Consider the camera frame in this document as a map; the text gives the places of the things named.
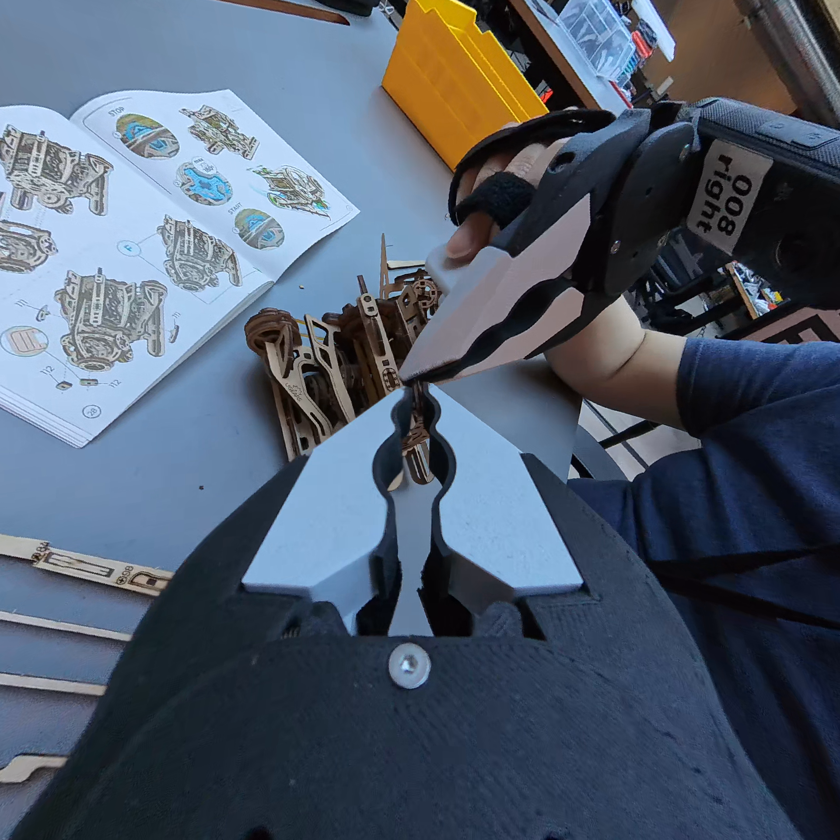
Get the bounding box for slotted plywood part sheet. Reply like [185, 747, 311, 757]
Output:
[0, 533, 175, 785]

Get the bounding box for open instruction booklet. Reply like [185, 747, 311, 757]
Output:
[0, 88, 362, 448]

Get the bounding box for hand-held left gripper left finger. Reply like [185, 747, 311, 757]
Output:
[241, 387, 421, 636]

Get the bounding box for grey metal pipe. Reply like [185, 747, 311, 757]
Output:
[734, 0, 840, 129]

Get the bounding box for person's navy clothing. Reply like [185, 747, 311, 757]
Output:
[567, 420, 840, 840]

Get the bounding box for yellow plastic bin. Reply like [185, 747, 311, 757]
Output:
[382, 0, 551, 172]

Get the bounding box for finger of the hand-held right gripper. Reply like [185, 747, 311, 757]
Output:
[398, 196, 595, 385]
[453, 282, 588, 383]

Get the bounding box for clear plastic storage box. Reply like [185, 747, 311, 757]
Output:
[558, 0, 677, 83]

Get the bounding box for wooden submarine model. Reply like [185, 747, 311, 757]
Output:
[244, 233, 448, 488]

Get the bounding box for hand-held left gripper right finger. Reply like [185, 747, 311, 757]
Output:
[417, 384, 585, 636]

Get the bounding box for person's right forearm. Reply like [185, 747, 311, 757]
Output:
[543, 295, 840, 463]

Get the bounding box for person's right hand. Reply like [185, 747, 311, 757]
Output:
[448, 134, 575, 260]

